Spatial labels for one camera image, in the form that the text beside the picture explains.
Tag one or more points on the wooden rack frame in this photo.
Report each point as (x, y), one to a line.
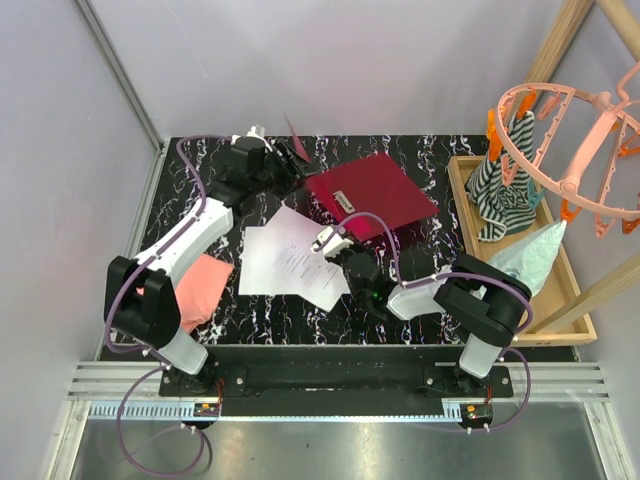
(572, 130)

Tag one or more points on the white printed top paper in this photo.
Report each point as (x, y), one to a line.
(318, 281)

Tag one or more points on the aluminium frame rail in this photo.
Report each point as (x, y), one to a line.
(74, 414)

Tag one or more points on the wooden tray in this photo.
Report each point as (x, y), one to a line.
(556, 290)

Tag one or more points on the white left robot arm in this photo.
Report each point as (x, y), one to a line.
(140, 298)

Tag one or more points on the red plastic folder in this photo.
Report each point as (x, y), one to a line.
(379, 188)

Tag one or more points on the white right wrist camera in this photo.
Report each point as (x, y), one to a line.
(330, 241)

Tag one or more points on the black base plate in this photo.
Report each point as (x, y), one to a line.
(321, 382)

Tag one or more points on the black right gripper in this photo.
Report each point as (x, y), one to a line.
(336, 260)

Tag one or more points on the pink folded cloth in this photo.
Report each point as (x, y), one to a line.
(199, 291)

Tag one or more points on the pink round clip hanger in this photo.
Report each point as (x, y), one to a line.
(612, 118)

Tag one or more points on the light teal cloth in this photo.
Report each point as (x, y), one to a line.
(531, 259)

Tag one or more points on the striped sock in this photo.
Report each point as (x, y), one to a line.
(505, 209)

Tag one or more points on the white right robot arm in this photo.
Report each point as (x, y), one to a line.
(486, 301)

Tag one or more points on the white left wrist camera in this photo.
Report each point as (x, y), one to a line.
(258, 132)

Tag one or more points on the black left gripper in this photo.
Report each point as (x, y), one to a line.
(295, 170)

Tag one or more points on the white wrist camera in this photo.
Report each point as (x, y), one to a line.
(258, 132)
(330, 241)

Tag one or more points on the white lower paper sheet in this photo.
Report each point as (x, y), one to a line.
(262, 272)

